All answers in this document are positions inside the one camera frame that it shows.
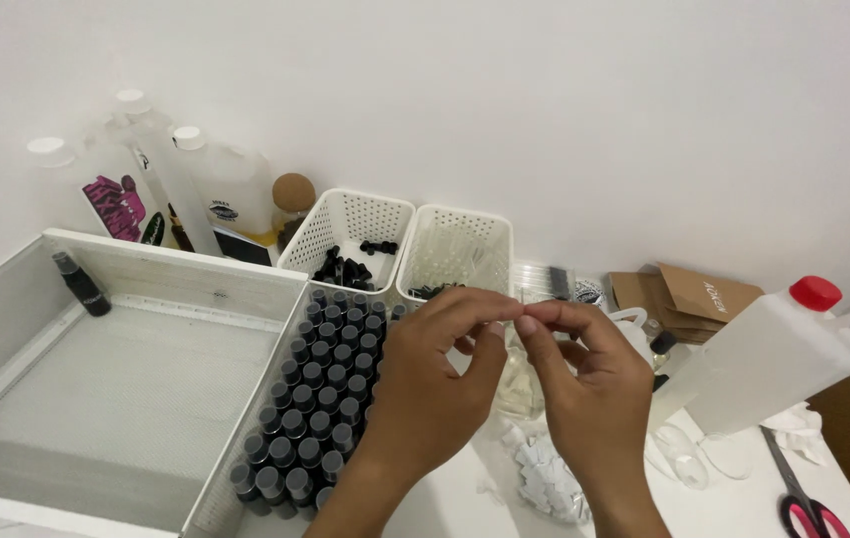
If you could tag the black spray bottle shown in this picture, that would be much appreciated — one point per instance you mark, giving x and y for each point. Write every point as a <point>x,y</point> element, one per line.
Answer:
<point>83,285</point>

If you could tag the group of black capped bottles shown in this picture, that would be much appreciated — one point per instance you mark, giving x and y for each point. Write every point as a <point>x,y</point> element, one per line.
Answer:
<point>313,403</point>

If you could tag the white perforated basket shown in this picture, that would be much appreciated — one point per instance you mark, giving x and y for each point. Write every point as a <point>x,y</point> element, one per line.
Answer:
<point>350,224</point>
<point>462,239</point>

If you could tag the bag of white paper labels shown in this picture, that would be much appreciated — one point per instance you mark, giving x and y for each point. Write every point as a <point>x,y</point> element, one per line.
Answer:
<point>548,478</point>

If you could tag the person's left hand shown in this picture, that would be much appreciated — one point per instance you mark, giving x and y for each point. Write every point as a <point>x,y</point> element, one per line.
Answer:
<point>425,381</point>

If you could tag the white plastic measuring jug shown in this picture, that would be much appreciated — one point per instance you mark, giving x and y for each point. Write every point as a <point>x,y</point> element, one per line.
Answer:
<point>630,332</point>

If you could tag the round black-and-white sticker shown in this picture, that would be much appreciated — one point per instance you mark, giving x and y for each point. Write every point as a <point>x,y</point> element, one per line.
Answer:
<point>589,291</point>

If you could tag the clear plastic funnel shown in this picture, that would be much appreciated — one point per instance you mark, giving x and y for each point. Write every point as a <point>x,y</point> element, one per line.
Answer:
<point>701,456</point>

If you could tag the pink and black scissors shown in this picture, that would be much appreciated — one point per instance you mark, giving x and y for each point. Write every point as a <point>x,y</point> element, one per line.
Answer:
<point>799,500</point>

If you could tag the large white drawer tray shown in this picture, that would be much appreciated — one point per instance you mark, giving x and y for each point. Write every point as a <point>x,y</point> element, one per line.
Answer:
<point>118,388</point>

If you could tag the stack of brown paper bags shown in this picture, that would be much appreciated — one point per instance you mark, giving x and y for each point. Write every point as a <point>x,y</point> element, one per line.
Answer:
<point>694,303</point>

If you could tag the crumpled white tissue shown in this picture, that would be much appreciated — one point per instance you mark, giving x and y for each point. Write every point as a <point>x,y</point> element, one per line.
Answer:
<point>799,433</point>

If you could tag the small bottle with black cap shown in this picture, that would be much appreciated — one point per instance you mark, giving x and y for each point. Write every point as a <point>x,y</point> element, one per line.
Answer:
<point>662,347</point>

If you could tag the black flat box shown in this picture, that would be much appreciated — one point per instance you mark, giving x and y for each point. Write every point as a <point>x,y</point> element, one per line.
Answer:
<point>242,246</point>

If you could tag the tall translucent bottle white cap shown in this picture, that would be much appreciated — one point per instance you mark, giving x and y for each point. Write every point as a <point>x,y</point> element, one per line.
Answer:
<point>167,172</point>

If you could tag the pile of black caps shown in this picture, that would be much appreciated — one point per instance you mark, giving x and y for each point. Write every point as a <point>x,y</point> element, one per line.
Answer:
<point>343,270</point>

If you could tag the person's right hand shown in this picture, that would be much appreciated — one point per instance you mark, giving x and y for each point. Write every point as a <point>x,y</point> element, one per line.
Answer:
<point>597,411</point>

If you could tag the glass jar with cork stopper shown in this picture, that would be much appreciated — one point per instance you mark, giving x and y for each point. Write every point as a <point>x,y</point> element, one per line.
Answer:
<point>292,202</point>

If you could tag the jug of yellow liquid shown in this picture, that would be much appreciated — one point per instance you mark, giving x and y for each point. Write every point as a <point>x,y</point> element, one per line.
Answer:
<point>234,187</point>

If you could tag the translucent jug with pink label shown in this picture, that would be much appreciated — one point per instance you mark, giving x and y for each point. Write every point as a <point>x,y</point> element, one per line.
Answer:
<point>107,194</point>

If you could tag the clear plastic packet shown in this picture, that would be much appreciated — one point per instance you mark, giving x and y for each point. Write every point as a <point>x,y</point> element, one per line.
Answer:
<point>544,278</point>

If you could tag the white jerrycan with red cap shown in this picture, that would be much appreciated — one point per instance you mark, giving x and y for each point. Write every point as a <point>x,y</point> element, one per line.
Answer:
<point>761,366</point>

